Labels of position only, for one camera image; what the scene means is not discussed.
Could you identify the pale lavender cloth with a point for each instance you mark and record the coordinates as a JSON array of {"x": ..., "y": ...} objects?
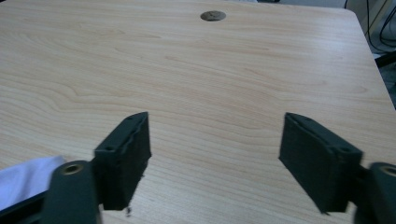
[{"x": 25, "y": 180}]

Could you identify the black metal stand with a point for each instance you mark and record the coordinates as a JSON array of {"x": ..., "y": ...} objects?
[{"x": 386, "y": 59}]

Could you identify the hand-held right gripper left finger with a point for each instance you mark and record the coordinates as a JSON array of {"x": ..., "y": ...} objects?
[{"x": 123, "y": 168}]

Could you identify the round grey table grommet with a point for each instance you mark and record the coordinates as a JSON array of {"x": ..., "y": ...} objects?
[{"x": 213, "y": 16}]

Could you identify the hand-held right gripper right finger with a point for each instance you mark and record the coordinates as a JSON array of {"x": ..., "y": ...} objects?
[{"x": 314, "y": 161}]

